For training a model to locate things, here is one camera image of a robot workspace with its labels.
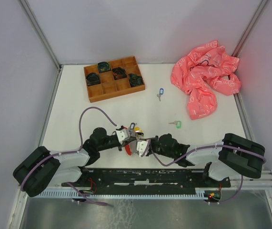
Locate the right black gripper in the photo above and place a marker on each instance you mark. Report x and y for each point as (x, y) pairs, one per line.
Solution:
(151, 139)

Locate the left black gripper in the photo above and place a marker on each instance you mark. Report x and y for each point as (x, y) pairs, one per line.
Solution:
(125, 142)

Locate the red carabiner keyring with keys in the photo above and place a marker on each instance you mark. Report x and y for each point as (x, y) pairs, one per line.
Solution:
(135, 134)

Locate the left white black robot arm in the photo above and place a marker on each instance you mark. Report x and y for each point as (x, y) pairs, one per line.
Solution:
(43, 168)

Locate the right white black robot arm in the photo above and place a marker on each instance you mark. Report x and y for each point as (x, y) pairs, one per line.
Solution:
(230, 156)

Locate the key with green tag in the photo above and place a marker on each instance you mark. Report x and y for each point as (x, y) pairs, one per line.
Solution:
(176, 123)

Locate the key with blue tag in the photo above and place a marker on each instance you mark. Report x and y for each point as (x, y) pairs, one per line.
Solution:
(159, 95)

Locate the wooden compartment tray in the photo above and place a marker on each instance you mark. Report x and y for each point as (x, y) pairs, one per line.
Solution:
(110, 88)

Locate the dark rolled item right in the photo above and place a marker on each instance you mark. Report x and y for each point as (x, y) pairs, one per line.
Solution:
(135, 80)

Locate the dark rolled item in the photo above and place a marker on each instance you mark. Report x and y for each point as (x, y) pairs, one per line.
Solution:
(93, 79)
(119, 73)
(135, 80)
(103, 67)

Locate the dark rolled item middle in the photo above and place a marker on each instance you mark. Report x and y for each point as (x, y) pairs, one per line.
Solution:
(119, 73)

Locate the dark rolled item left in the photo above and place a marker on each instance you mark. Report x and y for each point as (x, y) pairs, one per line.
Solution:
(93, 79)

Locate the dark rolled item top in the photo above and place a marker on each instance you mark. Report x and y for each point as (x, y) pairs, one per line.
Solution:
(103, 67)

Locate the pink patterned cloth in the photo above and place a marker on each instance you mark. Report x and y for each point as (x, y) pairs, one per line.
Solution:
(205, 69)

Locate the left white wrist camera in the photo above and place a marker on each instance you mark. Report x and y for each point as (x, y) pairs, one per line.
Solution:
(122, 134)

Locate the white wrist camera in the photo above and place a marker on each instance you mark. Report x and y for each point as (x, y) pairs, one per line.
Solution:
(122, 134)
(143, 147)

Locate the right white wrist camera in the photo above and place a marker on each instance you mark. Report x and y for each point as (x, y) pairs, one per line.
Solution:
(143, 147)

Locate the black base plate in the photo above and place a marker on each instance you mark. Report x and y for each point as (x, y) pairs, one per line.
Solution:
(192, 178)

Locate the aluminium frame rail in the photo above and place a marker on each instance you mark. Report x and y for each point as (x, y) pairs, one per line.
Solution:
(262, 183)

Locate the left aluminium frame post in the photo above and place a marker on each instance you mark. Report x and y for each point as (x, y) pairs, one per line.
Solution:
(38, 30)

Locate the aluminium frame post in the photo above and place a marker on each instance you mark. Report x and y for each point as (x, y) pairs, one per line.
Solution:
(250, 26)
(38, 30)

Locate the right aluminium frame post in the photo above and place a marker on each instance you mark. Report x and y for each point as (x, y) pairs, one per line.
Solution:
(250, 26)

